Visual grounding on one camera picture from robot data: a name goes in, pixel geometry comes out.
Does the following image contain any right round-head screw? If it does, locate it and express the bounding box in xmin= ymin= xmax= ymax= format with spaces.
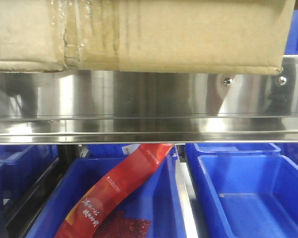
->
xmin=277 ymin=76 xmax=287 ymax=86

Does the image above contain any blue bin with snack bag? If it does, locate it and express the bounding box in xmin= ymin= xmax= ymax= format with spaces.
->
xmin=27 ymin=148 xmax=186 ymax=238

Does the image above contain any red snack bag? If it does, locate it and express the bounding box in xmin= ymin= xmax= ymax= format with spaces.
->
xmin=55 ymin=143 xmax=174 ymax=238

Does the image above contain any steel shelf divider rail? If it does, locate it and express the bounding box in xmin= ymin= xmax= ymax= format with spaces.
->
xmin=176 ymin=145 xmax=199 ymax=238

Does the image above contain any blue bin behind right bin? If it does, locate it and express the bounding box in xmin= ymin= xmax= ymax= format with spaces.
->
xmin=185 ymin=142 xmax=281 ymax=166

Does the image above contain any blue bin far right lower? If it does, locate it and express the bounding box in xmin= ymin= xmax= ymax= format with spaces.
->
xmin=275 ymin=143 xmax=298 ymax=166

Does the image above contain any stainless steel shelf rail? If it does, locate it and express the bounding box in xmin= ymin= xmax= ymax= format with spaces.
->
xmin=0 ymin=55 xmax=298 ymax=144

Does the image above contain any brown cardboard carton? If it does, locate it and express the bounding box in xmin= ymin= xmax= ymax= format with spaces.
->
xmin=0 ymin=0 xmax=295 ymax=75

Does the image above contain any left round-head screw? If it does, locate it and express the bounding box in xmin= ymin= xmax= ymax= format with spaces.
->
xmin=223 ymin=77 xmax=233 ymax=87

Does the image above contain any empty blue bin lower right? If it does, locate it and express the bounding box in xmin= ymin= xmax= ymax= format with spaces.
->
xmin=197 ymin=155 xmax=298 ymax=238

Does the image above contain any round-head screw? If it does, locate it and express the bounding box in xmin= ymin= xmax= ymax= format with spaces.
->
xmin=277 ymin=76 xmax=287 ymax=86
xmin=223 ymin=77 xmax=233 ymax=87

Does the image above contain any blue bin lower left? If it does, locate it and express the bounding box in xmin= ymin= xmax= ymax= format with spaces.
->
xmin=0 ymin=145 xmax=58 ymax=210

